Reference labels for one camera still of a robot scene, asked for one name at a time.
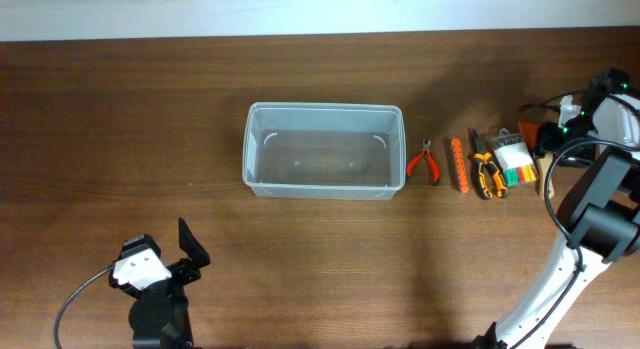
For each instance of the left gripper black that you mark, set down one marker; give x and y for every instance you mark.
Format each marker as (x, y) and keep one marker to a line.
(185, 269)

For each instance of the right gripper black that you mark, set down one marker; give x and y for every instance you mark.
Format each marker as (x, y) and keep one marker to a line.
(581, 158)

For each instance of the orange scraper wooden handle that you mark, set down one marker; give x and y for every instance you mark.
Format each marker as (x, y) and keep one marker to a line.
(533, 136)

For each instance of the clear box of coloured bits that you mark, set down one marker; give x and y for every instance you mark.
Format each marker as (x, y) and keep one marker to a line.
(514, 158)

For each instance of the orange black long-nose pliers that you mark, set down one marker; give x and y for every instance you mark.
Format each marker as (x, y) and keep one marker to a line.
(488, 177)

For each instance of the orange perforated strip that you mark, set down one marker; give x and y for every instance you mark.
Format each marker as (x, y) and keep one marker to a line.
(460, 167)

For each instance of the small red-handled cutters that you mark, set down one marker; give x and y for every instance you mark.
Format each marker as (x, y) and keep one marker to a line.
(426, 156)

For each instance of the clear plastic container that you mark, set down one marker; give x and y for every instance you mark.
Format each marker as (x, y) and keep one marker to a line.
(324, 150)

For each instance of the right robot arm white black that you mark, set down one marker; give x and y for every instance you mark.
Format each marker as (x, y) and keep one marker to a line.
(602, 133)

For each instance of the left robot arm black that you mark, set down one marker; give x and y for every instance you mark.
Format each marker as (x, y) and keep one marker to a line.
(159, 317)

